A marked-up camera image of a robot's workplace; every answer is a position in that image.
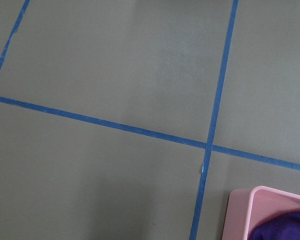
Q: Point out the purple cloth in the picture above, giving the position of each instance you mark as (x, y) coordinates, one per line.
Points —
(283, 227)

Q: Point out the pink plastic bin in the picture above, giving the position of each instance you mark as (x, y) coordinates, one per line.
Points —
(248, 208)

